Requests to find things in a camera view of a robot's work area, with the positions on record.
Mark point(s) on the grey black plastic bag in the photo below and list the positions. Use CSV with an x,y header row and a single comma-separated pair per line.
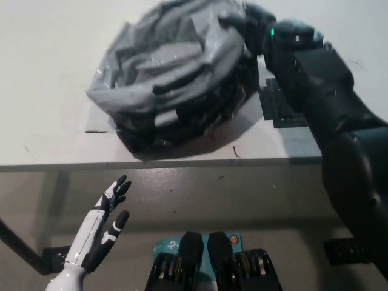
x,y
151,75

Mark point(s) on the black table leg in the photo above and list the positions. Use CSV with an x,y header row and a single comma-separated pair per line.
x,y
18,239

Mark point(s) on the teal router box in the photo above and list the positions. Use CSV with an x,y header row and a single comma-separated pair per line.
x,y
160,245

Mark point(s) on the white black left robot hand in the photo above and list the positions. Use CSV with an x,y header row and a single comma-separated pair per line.
x,y
92,233

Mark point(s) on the black tape patch on table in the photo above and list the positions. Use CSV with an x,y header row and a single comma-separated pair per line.
x,y
272,103

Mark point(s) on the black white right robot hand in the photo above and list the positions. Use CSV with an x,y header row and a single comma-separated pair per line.
x,y
259,27

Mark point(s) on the thin dark thread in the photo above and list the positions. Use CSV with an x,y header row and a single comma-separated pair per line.
x,y
236,151

